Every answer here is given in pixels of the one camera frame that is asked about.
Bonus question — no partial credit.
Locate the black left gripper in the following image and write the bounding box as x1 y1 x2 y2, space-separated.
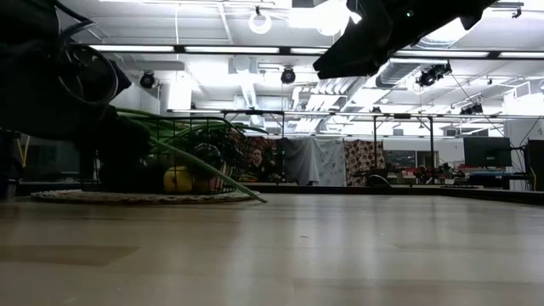
78 104 153 193

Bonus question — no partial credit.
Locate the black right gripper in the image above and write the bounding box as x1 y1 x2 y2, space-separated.
312 0 462 81

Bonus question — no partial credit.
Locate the yellow lemon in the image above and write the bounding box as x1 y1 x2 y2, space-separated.
162 165 194 194

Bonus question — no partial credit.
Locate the dark grape bunch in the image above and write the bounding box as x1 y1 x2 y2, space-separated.
189 129 246 173

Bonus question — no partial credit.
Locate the green long beans bundle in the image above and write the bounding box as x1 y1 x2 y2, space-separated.
110 106 269 204

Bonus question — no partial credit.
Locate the black pipe rack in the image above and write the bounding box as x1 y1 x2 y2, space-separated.
220 109 435 171

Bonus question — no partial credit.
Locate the brown floral cloth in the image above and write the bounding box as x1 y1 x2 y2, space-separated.
343 139 387 187

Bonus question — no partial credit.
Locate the white printed cloth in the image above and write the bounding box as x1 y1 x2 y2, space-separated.
312 138 348 187

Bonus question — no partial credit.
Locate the grey cloth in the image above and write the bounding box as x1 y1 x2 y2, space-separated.
276 136 320 186

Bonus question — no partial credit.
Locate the brown patterned cloth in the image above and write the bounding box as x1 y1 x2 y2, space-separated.
244 135 281 175

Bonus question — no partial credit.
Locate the person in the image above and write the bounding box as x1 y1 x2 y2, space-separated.
246 146 274 184

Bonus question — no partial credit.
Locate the black monitor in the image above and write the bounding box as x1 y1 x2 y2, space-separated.
525 139 544 192
462 136 513 168

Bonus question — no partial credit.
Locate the black wire basket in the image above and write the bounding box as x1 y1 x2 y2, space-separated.
80 116 251 196

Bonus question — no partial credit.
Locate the yellow cable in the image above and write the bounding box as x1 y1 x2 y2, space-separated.
15 134 31 170

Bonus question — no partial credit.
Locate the white ceiling ring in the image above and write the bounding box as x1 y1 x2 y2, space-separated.
248 10 273 35

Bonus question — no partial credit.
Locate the black aluminium table frame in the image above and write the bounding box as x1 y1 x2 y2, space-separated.
16 181 544 206

